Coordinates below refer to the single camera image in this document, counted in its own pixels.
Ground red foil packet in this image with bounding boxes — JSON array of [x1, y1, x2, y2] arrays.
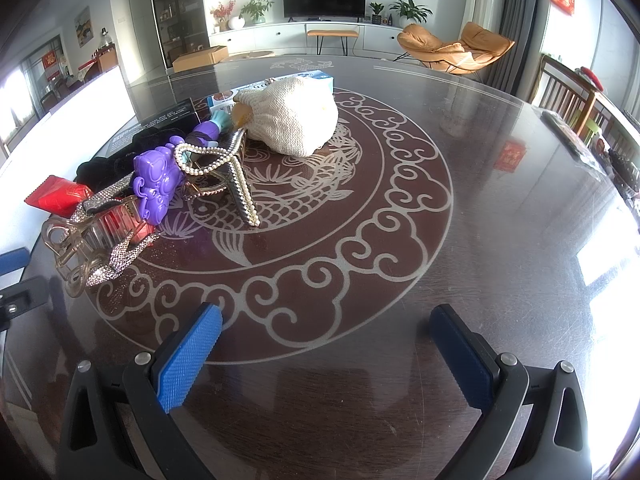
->
[[25, 175, 93, 212]]

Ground wooden dining furniture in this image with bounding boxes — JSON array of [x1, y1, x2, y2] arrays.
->
[[40, 42, 121, 106]]

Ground orange lounge chair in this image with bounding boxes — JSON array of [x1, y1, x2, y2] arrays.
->
[[397, 21, 516, 81]]

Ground red hair accessory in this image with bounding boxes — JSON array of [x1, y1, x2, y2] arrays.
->
[[102, 205, 157, 241]]

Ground wooden chair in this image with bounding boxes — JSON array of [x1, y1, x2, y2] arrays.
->
[[532, 55, 598, 136]]

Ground grey curtain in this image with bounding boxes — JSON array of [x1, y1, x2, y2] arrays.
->
[[487, 0, 553, 93]]

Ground red flower arrangement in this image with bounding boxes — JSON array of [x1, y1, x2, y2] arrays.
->
[[210, 0, 236, 33]]

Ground brown cardboard box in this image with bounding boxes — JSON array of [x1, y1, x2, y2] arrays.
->
[[172, 46, 229, 72]]

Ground purple toy with teal tail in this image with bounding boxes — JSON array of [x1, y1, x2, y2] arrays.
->
[[132, 110, 236, 223]]

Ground bronze hair clip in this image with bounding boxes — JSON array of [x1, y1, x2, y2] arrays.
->
[[181, 160, 236, 201]]

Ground dark patterned desk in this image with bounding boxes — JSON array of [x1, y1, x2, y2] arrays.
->
[[0, 54, 640, 480]]

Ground white television cabinet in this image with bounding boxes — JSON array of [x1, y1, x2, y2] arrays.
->
[[207, 21, 408, 56]]

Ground green potted plant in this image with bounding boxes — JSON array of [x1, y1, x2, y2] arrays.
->
[[240, 0, 275, 25]]

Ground blue white toothpaste box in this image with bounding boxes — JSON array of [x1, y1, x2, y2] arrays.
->
[[206, 71, 335, 113]]

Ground white-walled cardboard box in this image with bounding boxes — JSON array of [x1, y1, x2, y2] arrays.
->
[[0, 66, 140, 166]]

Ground wall painting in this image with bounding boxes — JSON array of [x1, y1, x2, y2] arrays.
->
[[74, 6, 93, 48]]

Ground rhinestone bow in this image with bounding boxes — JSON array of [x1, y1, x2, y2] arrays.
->
[[70, 172, 161, 288]]

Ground cluttered small items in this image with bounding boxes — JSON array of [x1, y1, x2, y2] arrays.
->
[[595, 135, 640, 203]]

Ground tall dark display cabinet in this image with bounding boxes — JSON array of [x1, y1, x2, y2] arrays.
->
[[148, 0, 209, 68]]

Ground cream knitted hat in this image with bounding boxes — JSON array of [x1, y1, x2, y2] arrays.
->
[[231, 76, 340, 157]]

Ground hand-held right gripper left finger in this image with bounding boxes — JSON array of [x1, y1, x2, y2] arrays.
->
[[57, 301, 224, 480]]

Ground pearl rhinestone hair clip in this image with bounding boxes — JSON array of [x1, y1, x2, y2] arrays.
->
[[172, 127, 262, 228]]

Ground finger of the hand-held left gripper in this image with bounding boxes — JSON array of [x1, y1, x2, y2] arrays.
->
[[0, 280, 49, 333], [0, 247, 29, 277]]

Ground clear hair claw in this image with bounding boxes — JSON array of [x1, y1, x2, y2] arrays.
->
[[41, 197, 138, 298]]

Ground dark remote control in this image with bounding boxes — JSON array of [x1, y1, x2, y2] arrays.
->
[[542, 110, 601, 161]]

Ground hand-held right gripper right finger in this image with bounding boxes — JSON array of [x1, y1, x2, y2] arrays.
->
[[430, 304, 593, 480]]

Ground black box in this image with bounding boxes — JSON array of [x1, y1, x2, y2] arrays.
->
[[107, 98, 201, 153]]

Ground red hat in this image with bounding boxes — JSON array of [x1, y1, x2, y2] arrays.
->
[[575, 66, 605, 92]]

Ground wooden bench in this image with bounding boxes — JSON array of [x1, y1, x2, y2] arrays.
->
[[306, 29, 361, 56]]

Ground large leafy potted plant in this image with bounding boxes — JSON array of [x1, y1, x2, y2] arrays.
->
[[389, 0, 433, 26]]

